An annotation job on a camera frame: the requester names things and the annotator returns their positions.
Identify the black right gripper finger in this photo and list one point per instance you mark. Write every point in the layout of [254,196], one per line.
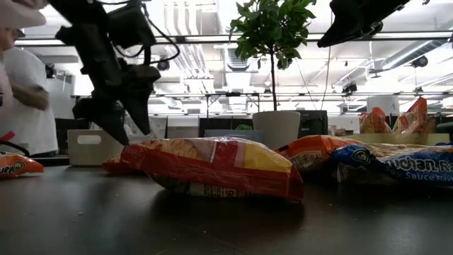
[339,28]

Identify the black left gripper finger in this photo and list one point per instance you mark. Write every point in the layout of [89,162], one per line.
[106,117]
[139,92]

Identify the red Maruchan noodle pack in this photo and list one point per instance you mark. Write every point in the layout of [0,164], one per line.
[212,170]
[111,165]

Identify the orange Maruchan noodle pack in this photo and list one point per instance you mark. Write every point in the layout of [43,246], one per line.
[415,118]
[373,122]
[17,165]
[311,152]

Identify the blue Maruchan noodle pack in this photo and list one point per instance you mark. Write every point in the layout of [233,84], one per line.
[407,166]

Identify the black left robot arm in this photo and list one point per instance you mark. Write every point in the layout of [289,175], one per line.
[74,10]

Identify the black ceiling spotlight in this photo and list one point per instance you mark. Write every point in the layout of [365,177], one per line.
[349,88]
[419,61]
[50,71]
[163,65]

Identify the white plastic bin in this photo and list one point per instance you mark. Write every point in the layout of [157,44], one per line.
[88,156]

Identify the person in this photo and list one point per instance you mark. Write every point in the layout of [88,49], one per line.
[28,124]

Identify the white cylinder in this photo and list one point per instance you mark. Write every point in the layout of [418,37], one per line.
[384,105]

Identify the black computer tower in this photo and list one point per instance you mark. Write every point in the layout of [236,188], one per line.
[313,124]

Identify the dark transparent plastic bin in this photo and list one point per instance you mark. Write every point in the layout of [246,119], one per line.
[230,134]

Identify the black table mat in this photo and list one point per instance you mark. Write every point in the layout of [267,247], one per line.
[106,219]

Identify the green plant in white pot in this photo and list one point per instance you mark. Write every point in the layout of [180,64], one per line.
[276,127]

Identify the yellow-green plastic bin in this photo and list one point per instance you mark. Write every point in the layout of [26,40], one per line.
[389,139]

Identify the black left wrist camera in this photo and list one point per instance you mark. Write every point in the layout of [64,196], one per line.
[131,25]

